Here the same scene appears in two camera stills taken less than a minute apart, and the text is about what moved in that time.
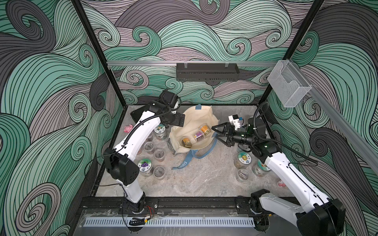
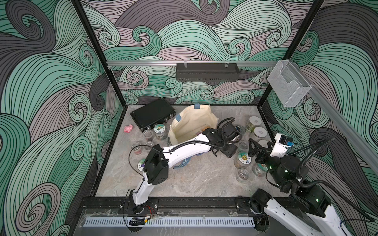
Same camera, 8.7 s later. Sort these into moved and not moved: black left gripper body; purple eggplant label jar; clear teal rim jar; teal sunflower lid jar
Moved: black left gripper body
Not moved: purple eggplant label jar; teal sunflower lid jar; clear teal rim jar
